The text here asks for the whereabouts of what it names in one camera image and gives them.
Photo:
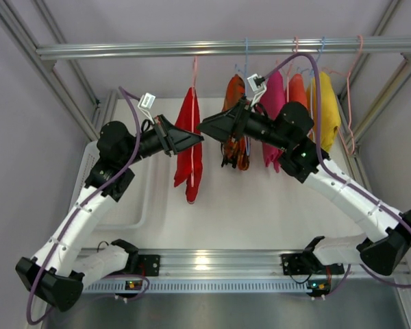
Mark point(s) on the red trousers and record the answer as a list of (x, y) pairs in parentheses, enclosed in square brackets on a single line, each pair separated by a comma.
[(183, 168)]

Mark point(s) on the yellow trousers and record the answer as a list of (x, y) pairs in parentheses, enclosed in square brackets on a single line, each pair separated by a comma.
[(330, 117)]

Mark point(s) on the aluminium hanging rail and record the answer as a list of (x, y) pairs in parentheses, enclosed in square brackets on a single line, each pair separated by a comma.
[(368, 44)]

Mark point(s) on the grey slotted cable duct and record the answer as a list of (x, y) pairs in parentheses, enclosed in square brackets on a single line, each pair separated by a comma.
[(274, 285)]

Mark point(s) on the aluminium frame post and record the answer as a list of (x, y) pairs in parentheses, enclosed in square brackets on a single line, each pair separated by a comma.
[(15, 27)]

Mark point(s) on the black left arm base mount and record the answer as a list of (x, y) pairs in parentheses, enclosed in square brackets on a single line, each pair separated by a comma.
[(146, 265)]

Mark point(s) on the magenta trousers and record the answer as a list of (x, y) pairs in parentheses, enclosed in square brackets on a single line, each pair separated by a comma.
[(273, 100)]

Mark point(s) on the pink hanger with red trousers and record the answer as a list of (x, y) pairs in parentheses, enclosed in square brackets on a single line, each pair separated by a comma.
[(193, 93)]

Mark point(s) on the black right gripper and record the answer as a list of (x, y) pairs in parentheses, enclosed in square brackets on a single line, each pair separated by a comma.
[(240, 120)]

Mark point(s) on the white plastic perforated basket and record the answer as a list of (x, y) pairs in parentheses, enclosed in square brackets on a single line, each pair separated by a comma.
[(131, 203)]

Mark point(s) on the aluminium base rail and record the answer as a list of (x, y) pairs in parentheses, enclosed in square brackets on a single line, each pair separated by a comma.
[(174, 263)]

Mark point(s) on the orange white tie-dye trousers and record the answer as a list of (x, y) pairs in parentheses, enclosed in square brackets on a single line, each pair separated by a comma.
[(296, 90)]

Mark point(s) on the empty pink hanger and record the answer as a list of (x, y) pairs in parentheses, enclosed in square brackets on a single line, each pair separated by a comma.
[(349, 150)]

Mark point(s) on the orange black patterned trousers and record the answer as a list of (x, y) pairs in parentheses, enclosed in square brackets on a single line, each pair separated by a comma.
[(234, 152)]

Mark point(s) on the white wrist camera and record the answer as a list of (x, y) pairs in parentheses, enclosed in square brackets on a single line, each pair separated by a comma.
[(145, 103), (258, 85)]

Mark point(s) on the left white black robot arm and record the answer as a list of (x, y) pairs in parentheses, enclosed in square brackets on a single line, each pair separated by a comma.
[(118, 150)]

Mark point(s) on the blue hanger with patterned trousers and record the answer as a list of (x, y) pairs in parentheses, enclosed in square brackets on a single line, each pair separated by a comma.
[(244, 73)]

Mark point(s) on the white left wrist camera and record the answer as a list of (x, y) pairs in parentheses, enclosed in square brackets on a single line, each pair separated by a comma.
[(145, 103)]

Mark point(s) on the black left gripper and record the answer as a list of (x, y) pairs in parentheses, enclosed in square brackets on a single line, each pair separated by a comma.
[(164, 138)]

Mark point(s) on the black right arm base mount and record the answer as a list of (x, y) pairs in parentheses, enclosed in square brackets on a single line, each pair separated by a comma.
[(297, 264)]

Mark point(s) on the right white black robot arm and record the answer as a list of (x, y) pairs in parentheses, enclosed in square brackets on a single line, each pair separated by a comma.
[(386, 236)]

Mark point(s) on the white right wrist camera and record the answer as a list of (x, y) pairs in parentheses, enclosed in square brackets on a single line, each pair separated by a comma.
[(258, 85)]

